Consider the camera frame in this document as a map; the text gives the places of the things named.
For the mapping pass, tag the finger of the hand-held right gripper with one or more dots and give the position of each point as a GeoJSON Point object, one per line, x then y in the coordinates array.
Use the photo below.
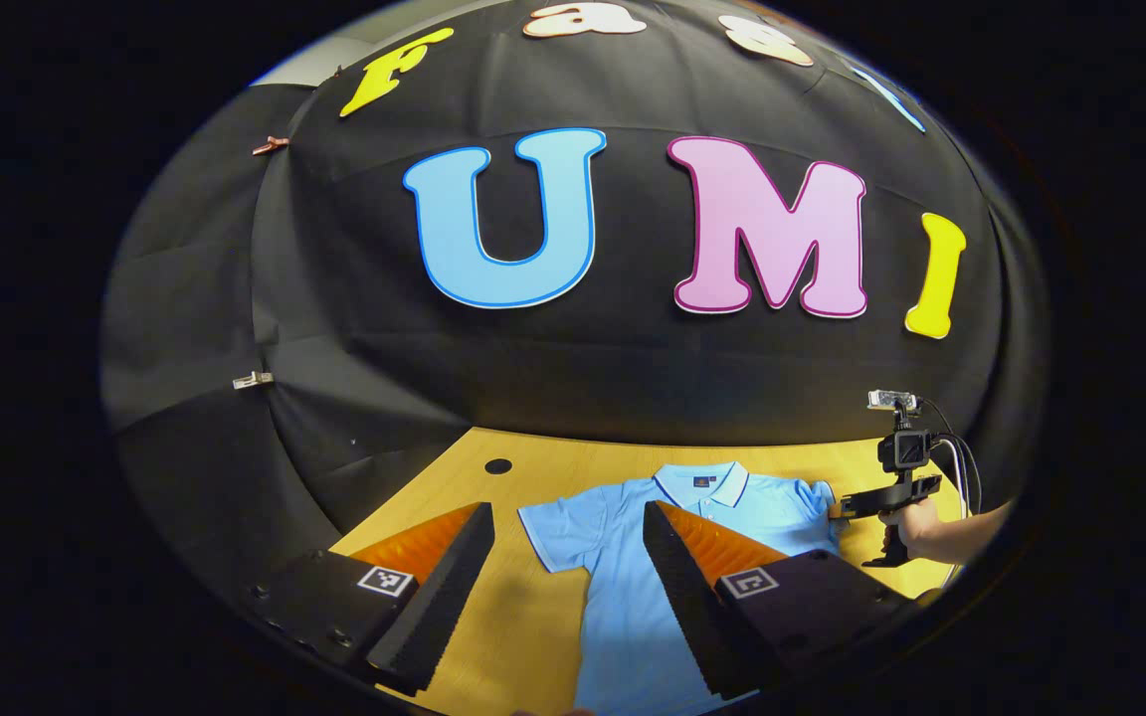
{"type": "Point", "coordinates": [881, 497]}

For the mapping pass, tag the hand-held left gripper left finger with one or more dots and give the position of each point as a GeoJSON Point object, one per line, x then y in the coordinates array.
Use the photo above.
{"type": "Point", "coordinates": [444, 597]}

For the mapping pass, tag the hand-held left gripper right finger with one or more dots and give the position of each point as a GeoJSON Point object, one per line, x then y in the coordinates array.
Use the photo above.
{"type": "Point", "coordinates": [687, 597]}

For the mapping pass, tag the light blue T-shirt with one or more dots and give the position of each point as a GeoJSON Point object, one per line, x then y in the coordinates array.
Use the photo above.
{"type": "Point", "coordinates": [633, 597]}

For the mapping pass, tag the black backdrop cloth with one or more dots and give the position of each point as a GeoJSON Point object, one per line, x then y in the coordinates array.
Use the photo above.
{"type": "Point", "coordinates": [583, 378]}

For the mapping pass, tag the silver cloth clip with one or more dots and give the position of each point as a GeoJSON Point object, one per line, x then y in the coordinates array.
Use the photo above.
{"type": "Point", "coordinates": [252, 380]}

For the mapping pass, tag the red-brown cloth clip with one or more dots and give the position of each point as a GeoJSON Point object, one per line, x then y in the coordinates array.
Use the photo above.
{"type": "Point", "coordinates": [271, 145]}

